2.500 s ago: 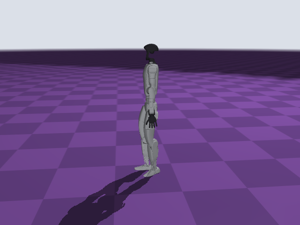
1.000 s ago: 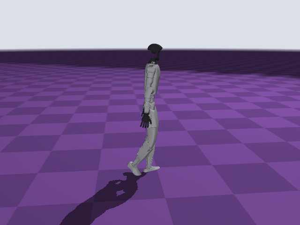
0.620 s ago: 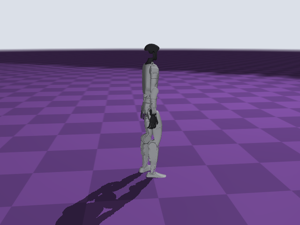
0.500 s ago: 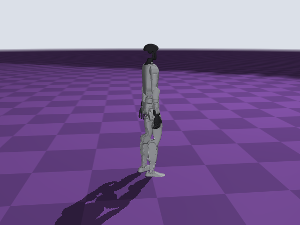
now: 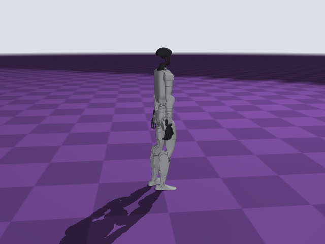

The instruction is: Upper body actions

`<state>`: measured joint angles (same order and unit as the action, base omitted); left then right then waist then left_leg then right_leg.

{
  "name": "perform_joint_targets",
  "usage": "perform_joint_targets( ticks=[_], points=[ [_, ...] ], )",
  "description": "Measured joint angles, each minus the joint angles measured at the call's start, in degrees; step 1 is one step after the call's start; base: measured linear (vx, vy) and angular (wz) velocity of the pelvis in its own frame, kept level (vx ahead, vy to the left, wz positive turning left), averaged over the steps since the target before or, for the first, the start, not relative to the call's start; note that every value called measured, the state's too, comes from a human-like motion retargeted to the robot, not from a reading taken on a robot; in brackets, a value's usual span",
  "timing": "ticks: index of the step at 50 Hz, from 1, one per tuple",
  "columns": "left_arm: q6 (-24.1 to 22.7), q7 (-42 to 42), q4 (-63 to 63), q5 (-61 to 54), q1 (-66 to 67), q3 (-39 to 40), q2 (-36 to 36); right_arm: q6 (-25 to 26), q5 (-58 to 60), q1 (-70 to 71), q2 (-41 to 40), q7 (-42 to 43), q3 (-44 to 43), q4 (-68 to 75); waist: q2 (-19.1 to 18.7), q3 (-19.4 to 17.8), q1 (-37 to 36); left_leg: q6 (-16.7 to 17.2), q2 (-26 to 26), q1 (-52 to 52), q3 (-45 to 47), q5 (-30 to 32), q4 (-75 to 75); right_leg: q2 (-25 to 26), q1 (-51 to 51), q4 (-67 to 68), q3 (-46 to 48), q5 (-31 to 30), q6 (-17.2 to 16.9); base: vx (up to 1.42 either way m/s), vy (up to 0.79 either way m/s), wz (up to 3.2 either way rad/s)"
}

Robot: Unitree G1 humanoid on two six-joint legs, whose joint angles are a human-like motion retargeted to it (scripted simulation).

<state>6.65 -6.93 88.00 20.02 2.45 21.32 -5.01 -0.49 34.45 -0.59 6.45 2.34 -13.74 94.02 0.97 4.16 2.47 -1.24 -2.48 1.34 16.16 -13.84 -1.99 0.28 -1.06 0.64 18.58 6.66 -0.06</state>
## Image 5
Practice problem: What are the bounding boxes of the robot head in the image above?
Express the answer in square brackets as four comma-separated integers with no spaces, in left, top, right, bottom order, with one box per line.
[155,47,172,71]

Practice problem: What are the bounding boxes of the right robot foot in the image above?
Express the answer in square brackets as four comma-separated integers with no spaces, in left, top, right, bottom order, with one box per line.
[155,184,176,190]

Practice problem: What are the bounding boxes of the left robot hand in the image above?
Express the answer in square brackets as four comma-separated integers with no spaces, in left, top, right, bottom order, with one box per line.
[151,110,156,129]

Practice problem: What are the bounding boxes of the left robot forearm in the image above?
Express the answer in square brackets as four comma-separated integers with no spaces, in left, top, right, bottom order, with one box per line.
[153,94,160,114]

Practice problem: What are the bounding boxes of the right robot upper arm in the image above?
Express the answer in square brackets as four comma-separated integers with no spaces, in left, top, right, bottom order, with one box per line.
[163,72,174,102]

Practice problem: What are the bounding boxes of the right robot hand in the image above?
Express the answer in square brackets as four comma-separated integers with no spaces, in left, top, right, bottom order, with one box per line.
[162,119,174,140]

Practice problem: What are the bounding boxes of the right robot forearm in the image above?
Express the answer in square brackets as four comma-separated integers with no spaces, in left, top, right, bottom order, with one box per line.
[165,97,175,125]

